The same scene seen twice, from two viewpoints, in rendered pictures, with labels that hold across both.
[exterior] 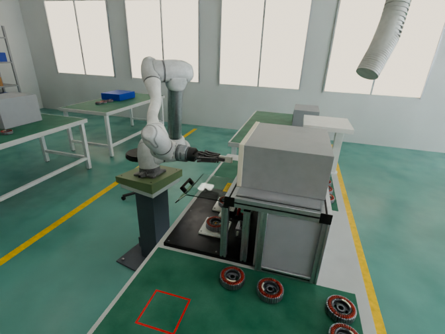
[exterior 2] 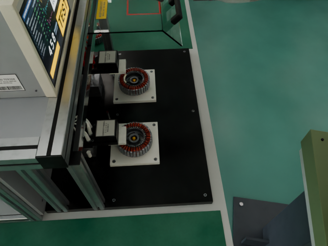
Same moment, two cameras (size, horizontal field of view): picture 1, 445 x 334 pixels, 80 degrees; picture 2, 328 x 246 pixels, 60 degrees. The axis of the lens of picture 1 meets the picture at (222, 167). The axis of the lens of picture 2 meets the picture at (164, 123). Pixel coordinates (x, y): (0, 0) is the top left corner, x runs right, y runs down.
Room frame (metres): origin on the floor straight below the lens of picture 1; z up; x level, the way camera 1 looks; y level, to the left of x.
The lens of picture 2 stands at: (1.93, -0.10, 1.56)
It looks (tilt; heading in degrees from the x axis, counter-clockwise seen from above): 56 degrees down; 161
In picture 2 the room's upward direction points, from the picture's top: straight up
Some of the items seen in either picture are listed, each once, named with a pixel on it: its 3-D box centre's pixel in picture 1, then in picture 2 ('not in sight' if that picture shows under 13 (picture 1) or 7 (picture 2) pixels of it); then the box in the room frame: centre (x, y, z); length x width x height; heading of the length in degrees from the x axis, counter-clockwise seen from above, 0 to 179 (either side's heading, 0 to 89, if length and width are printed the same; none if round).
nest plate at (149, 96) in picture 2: (215, 227); (134, 86); (1.24, 0.03, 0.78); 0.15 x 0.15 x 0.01; 75
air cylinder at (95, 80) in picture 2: (240, 229); (93, 83); (1.20, -0.11, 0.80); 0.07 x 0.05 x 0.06; 165
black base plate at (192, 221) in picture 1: (224, 218); (131, 115); (1.35, -0.02, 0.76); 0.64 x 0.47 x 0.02; 165
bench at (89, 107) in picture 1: (121, 120); not in sight; (5.06, 1.98, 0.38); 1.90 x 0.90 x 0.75; 165
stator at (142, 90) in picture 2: (215, 223); (134, 81); (1.24, 0.03, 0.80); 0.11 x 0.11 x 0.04
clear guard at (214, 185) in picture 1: (214, 191); (125, 13); (1.18, 0.03, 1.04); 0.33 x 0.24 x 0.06; 75
